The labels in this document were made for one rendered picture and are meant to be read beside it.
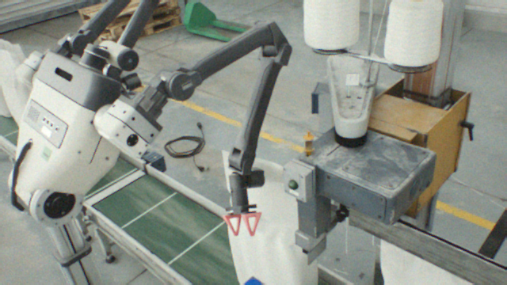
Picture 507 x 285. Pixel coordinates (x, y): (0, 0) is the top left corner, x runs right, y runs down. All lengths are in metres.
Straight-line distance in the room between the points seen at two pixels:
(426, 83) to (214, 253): 1.34
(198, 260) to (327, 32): 1.37
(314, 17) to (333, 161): 0.42
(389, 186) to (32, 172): 1.00
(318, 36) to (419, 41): 0.30
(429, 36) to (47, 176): 1.10
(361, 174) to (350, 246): 1.71
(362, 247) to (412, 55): 1.78
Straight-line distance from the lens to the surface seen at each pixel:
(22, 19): 8.68
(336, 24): 1.33
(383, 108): 1.45
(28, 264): 3.23
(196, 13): 6.79
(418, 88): 1.52
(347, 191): 1.16
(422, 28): 1.22
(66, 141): 1.33
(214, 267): 2.24
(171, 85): 1.20
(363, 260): 2.76
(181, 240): 2.41
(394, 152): 1.23
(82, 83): 1.33
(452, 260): 1.34
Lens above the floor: 2.01
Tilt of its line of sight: 32 degrees down
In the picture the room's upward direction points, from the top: 6 degrees counter-clockwise
